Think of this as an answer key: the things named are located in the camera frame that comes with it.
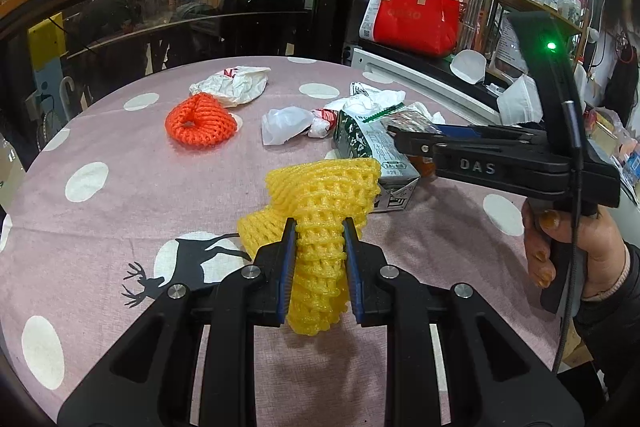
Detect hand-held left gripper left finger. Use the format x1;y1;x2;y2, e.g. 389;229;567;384
56;218;301;427

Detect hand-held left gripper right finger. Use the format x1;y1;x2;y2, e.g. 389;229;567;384
341;218;586;427

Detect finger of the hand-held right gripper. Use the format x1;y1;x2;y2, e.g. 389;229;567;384
387;126;449;158
434;124;542;144

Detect clear dark-print snack wrapper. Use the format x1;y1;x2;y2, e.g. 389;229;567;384
385;103;446;134

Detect yellow foam fruit net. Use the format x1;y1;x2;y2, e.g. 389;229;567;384
236;158;382;338

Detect orange foam fruit net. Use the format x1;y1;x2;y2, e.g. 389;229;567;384
165;93;237;149

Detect person's right forearm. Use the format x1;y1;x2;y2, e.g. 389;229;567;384
572;244;640;380

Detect person's right hand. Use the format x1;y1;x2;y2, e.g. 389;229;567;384
521;199;629;304

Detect white folded face mask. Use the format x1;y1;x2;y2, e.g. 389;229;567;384
497;74;543;124

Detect green patterned carton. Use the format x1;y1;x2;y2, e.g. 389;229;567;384
332;109;421;214

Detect crumpled white paper wrapper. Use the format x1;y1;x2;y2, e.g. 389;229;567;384
345;83;407;118

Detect white cup-shaped mask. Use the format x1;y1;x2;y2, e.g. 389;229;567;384
450;50;487;84

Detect crumpled red white wrapper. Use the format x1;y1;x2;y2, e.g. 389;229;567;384
307;107;346;138

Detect red tote bag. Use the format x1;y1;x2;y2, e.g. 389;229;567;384
373;0;461;58

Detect crumpled white plastic bag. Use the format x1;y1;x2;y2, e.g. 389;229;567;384
261;106;313;146

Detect crumpled white bag red print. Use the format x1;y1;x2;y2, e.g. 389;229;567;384
189;66;271;108

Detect pink polka dot tablecloth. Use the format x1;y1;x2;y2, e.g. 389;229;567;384
0;57;566;423

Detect glass display case wooden rim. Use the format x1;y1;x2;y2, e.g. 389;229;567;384
0;0;381;122

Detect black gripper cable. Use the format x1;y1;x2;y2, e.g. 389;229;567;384
552;101;587;375

